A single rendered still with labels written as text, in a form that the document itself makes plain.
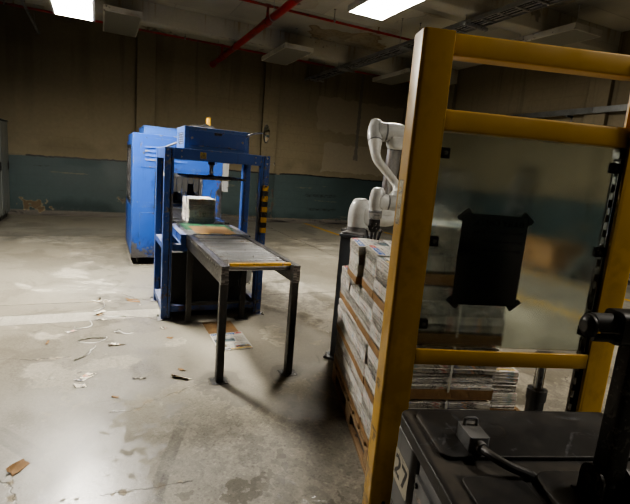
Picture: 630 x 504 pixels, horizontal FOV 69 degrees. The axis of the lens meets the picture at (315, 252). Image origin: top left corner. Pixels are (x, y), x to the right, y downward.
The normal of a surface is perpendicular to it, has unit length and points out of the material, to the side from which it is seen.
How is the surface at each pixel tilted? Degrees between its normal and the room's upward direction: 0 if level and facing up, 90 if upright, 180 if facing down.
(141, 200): 90
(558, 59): 90
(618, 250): 90
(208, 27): 90
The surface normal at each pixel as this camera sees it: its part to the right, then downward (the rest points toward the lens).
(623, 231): 0.11, 0.18
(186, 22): 0.42, 0.19
